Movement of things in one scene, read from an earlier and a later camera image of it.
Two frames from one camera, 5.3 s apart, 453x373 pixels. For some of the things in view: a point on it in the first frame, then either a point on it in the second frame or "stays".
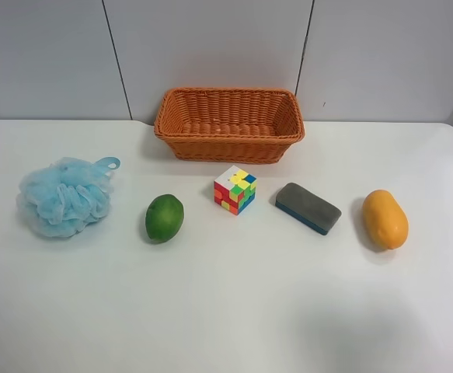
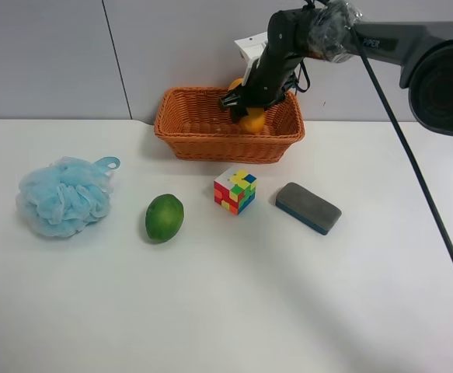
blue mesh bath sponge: (60, 199) stays
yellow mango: (385, 220) → (255, 120)
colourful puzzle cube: (235, 191) stays
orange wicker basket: (238, 125) stays
